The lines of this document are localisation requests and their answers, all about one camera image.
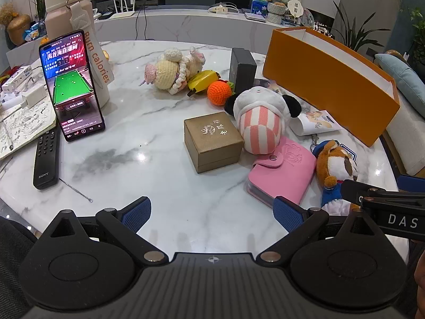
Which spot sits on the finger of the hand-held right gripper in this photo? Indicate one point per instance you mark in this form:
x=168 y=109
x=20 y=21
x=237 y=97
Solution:
x=355 y=189
x=411 y=183

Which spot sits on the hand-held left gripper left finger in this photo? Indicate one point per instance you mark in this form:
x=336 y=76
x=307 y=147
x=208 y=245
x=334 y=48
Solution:
x=137 y=214

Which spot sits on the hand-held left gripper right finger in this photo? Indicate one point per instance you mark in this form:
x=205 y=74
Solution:
x=287 y=216

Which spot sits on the pink card holder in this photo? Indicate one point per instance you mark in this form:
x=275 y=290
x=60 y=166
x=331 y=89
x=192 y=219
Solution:
x=282 y=169

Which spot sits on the panda plush with striped front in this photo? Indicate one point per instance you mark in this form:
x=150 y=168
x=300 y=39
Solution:
x=259 y=123

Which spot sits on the crochet orange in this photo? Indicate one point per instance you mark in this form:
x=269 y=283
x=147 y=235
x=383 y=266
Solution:
x=219 y=93

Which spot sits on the cream and pink crochet doll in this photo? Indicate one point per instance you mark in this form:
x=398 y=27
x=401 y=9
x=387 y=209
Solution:
x=166 y=73

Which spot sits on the black box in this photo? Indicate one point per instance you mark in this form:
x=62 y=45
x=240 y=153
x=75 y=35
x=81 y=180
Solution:
x=242 y=69

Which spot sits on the thin metal pick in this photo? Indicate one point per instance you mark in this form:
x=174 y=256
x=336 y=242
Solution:
x=76 y=191

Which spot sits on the light blue cushion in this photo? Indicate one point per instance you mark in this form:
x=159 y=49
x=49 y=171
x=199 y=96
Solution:
x=405 y=79

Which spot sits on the brown gift box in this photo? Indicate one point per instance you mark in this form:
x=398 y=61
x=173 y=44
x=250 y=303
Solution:
x=212 y=139

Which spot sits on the black remote control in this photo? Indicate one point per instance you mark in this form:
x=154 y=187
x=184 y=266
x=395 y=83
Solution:
x=46 y=159

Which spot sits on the dark cloth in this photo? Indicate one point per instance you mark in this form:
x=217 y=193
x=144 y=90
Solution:
x=13 y=259

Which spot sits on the sketch notebook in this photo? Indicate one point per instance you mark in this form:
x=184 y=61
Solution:
x=23 y=129

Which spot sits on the black smartphone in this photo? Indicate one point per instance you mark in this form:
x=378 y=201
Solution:
x=71 y=86

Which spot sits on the yellow crochet banana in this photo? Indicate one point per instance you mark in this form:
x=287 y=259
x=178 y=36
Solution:
x=202 y=79

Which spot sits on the tall potted plant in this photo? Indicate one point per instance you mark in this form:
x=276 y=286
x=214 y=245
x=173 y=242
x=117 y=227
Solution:
x=355 y=36

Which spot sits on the white charger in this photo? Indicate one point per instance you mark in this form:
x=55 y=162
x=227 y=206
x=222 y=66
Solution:
x=33 y=96

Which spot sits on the green hanging vine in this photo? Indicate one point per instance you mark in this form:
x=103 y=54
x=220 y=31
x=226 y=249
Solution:
x=415 y=16

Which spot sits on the small white carton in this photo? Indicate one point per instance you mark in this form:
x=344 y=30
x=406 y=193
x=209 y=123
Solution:
x=16 y=79

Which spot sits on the round white hand fan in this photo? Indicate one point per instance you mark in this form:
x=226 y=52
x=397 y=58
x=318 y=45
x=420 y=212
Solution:
x=298 y=10

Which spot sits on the white marble media console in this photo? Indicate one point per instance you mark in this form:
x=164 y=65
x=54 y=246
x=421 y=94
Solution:
x=199 y=26

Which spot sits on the silver laptop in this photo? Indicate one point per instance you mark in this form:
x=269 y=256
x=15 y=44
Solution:
x=254 y=16

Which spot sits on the white router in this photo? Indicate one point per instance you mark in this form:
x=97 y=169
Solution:
x=121 y=13

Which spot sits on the colourful painting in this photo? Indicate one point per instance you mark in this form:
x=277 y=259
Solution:
x=260 y=3

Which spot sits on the blue snack bags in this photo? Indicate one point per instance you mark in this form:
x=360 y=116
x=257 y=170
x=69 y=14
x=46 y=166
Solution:
x=35 y=31

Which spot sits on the pink and cream water bottle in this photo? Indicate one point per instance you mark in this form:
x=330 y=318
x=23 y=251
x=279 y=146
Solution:
x=66 y=16

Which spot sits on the gold vase with dried flowers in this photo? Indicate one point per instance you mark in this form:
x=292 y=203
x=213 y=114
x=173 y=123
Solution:
x=18 y=28

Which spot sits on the white armchair with wooden frame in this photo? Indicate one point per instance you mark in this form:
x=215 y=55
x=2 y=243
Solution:
x=406 y=129

